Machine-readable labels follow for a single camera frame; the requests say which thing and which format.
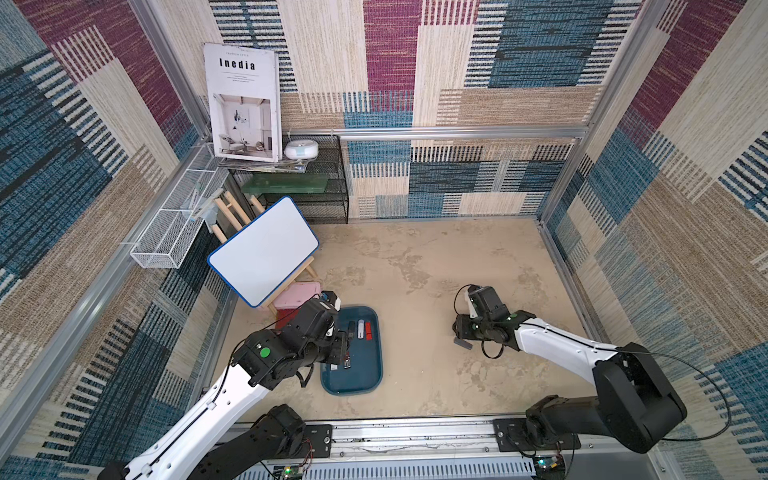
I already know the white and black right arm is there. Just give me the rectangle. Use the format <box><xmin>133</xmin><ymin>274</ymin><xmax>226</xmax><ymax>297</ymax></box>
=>
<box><xmin>452</xmin><ymin>284</ymin><xmax>687</xmax><ymax>454</ymax></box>

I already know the grey usb flash drive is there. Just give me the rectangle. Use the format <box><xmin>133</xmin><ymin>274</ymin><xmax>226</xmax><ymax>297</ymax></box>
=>
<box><xmin>453</xmin><ymin>337</ymin><xmax>473</xmax><ymax>350</ymax></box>

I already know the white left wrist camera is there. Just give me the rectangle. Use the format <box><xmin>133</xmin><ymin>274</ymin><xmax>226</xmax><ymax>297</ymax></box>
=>
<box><xmin>320</xmin><ymin>290</ymin><xmax>341</xmax><ymax>310</ymax></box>

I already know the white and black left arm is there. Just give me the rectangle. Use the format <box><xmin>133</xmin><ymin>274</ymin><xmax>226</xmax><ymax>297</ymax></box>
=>
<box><xmin>98</xmin><ymin>291</ymin><xmax>348</xmax><ymax>479</ymax></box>

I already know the white board with blue edge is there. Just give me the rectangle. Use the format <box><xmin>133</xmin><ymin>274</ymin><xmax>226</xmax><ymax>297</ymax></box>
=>
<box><xmin>206</xmin><ymin>195</ymin><xmax>321</xmax><ymax>309</ymax></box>

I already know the green board on shelf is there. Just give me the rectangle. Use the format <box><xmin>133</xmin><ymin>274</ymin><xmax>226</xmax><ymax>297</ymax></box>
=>
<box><xmin>241</xmin><ymin>173</ymin><xmax>329</xmax><ymax>196</ymax></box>

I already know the black wire mesh shelf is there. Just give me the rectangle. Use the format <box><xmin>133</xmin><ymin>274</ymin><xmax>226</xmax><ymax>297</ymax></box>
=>
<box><xmin>229</xmin><ymin>135</ymin><xmax>350</xmax><ymax>224</ymax></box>

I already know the Inedia magazine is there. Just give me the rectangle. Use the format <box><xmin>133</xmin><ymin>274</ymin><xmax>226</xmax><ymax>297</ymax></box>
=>
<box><xmin>203</xmin><ymin>43</ymin><xmax>283</xmax><ymax>164</ymax></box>

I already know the teal plastic storage tray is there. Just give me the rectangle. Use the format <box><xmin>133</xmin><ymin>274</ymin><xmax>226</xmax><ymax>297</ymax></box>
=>
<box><xmin>321</xmin><ymin>306</ymin><xmax>383</xmax><ymax>396</ymax></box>

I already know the pink plastic box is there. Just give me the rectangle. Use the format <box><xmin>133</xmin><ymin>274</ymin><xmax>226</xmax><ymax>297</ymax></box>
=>
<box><xmin>272</xmin><ymin>281</ymin><xmax>322</xmax><ymax>310</ymax></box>

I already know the white wire basket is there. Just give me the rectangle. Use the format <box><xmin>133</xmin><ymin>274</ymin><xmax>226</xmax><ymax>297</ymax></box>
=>
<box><xmin>130</xmin><ymin>169</ymin><xmax>227</xmax><ymax>269</ymax></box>

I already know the white round device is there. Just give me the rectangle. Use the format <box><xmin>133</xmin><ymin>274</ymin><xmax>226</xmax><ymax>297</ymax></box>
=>
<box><xmin>284</xmin><ymin>139</ymin><xmax>319</xmax><ymax>160</ymax></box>

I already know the wooden easel stand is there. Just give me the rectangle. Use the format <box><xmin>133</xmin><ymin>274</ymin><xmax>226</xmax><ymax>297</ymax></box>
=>
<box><xmin>209</xmin><ymin>190</ymin><xmax>319</xmax><ymax>313</ymax></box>

